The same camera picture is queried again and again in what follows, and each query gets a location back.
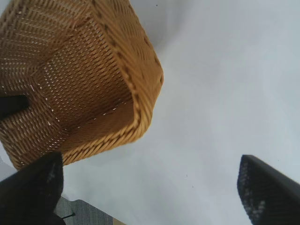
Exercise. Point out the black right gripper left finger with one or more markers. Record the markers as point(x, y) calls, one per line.
point(28, 197)

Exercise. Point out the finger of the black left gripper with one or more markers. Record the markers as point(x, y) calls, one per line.
point(12, 105)

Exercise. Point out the white tablecloth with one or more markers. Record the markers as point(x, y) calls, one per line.
point(222, 93)

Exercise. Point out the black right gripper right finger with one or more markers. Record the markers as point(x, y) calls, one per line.
point(272, 197)

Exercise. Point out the tan woven wicker basket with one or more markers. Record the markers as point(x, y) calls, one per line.
point(89, 77)

